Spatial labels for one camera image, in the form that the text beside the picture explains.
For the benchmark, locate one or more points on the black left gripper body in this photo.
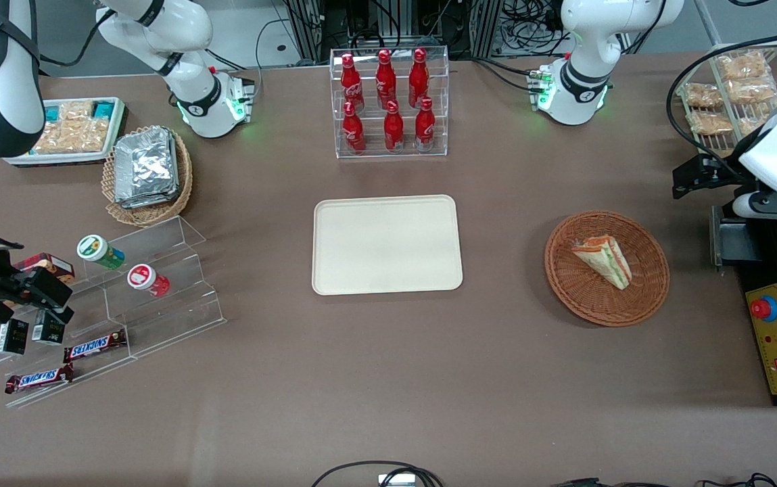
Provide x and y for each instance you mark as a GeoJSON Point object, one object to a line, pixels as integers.
{"type": "Point", "coordinates": [721, 177]}

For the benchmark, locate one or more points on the triangular sandwich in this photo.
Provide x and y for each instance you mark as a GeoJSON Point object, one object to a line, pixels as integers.
{"type": "Point", "coordinates": [604, 260]}

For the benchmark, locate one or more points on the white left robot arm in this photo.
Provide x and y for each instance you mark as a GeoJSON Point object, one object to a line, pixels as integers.
{"type": "Point", "coordinates": [581, 81]}

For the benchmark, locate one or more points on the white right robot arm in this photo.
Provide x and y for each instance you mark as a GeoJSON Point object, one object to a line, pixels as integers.
{"type": "Point", "coordinates": [192, 34]}

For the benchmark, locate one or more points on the oval light wicker basket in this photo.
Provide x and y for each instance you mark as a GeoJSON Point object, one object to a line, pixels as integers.
{"type": "Point", "coordinates": [145, 216]}

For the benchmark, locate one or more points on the white plastic snack tray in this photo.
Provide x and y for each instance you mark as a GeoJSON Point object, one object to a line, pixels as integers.
{"type": "Point", "coordinates": [57, 159]}

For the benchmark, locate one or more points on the round brown wicker basket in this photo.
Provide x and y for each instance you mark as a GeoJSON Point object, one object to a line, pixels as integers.
{"type": "Point", "coordinates": [584, 297]}

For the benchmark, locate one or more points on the cream rectangular tray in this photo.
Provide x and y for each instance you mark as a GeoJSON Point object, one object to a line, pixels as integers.
{"type": "Point", "coordinates": [388, 243]}

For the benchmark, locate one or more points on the red brown snack box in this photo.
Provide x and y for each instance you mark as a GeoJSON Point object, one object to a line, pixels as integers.
{"type": "Point", "coordinates": [50, 262]}

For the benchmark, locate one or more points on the small black box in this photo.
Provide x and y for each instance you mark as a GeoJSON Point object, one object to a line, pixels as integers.
{"type": "Point", "coordinates": [48, 329]}
{"type": "Point", "coordinates": [11, 336]}

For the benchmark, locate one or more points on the clear cracker packet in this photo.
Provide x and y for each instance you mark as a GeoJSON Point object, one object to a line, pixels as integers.
{"type": "Point", "coordinates": [709, 122]}
{"type": "Point", "coordinates": [743, 65]}
{"type": "Point", "coordinates": [702, 96]}
{"type": "Point", "coordinates": [753, 91]}
{"type": "Point", "coordinates": [55, 138]}
{"type": "Point", "coordinates": [77, 111]}
{"type": "Point", "coordinates": [753, 125]}
{"type": "Point", "coordinates": [89, 134]}

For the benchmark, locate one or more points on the green can white lid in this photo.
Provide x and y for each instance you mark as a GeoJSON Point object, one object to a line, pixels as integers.
{"type": "Point", "coordinates": [94, 248]}

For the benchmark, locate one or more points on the gray metal block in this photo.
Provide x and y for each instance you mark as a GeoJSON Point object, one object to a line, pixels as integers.
{"type": "Point", "coordinates": [733, 240]}

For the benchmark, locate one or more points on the Snickers chocolate bar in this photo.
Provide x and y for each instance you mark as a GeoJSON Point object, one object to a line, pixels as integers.
{"type": "Point", "coordinates": [94, 346]}
{"type": "Point", "coordinates": [38, 379]}

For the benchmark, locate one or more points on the red can white lid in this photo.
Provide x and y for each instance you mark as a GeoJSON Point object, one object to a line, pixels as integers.
{"type": "Point", "coordinates": [141, 276]}

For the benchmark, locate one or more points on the silver foil pouch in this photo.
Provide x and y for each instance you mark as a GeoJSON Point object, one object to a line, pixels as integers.
{"type": "Point", "coordinates": [151, 203]}
{"type": "Point", "coordinates": [145, 166]}

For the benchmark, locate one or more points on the clear acrylic stepped stand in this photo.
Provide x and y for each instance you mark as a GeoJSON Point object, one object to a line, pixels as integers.
{"type": "Point", "coordinates": [178, 318]}

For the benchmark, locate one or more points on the red emergency stop button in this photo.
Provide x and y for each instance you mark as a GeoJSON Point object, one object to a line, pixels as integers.
{"type": "Point", "coordinates": [761, 309]}

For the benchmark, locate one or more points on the gray metal bar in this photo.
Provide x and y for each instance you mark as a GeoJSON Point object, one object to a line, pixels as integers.
{"type": "Point", "coordinates": [707, 24]}

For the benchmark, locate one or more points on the teal snack packet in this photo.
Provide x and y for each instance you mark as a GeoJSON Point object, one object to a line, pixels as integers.
{"type": "Point", "coordinates": [104, 109]}
{"type": "Point", "coordinates": [53, 113]}

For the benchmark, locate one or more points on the red cola bottle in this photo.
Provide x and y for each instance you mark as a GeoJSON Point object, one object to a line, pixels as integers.
{"type": "Point", "coordinates": [418, 78]}
{"type": "Point", "coordinates": [351, 84]}
{"type": "Point", "coordinates": [393, 128]}
{"type": "Point", "coordinates": [354, 130]}
{"type": "Point", "coordinates": [385, 80]}
{"type": "Point", "coordinates": [425, 126]}

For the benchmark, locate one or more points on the clear acrylic bottle rack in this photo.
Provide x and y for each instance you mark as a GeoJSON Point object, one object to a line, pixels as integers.
{"type": "Point", "coordinates": [441, 67]}

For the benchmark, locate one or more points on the black equipment cabinet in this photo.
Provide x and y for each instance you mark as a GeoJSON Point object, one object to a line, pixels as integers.
{"type": "Point", "coordinates": [354, 24]}

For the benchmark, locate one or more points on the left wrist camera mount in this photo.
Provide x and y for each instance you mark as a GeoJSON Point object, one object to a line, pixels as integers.
{"type": "Point", "coordinates": [767, 203]}

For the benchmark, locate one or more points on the black machine frame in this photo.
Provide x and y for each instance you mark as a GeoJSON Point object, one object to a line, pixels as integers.
{"type": "Point", "coordinates": [773, 257]}

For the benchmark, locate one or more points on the aluminium profile post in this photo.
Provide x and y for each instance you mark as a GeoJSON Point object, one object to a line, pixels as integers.
{"type": "Point", "coordinates": [486, 27]}
{"type": "Point", "coordinates": [307, 30]}

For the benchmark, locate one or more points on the silver metal bracket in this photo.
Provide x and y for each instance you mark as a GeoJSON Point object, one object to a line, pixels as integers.
{"type": "Point", "coordinates": [396, 481]}

